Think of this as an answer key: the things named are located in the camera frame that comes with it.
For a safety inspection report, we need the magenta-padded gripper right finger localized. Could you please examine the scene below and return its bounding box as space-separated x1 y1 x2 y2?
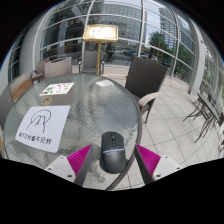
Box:
133 144 183 185

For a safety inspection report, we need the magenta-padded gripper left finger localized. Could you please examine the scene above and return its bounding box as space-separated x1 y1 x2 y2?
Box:
44 143 96 187

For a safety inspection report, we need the black computer mouse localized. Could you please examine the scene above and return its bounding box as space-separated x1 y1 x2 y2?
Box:
99 130 128 175

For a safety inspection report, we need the white mouse pad with drawing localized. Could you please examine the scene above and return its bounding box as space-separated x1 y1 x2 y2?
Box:
14 105 72 154

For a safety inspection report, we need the black metal folding furniture group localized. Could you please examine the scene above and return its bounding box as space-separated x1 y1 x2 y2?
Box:
182 90 224 144

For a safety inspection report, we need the colourful printed menu card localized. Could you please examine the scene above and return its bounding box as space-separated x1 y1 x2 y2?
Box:
39 82 75 97

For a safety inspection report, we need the grey wicker armchair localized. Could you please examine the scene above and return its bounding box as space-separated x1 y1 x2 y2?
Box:
78 49 105 76
43 56 73 80
0 84 14 129
29 57 51 83

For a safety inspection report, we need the wooden slatted bench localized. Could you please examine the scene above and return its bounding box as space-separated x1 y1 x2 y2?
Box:
9 73 34 103

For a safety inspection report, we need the dark brown wicker armchair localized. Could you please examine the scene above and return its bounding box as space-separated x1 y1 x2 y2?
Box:
124 55 170 124

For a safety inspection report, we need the gold menu stand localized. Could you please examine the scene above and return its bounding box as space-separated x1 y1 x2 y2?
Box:
82 24 119 77

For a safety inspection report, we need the tan round ring coaster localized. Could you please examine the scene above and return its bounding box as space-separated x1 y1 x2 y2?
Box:
39 96 54 107

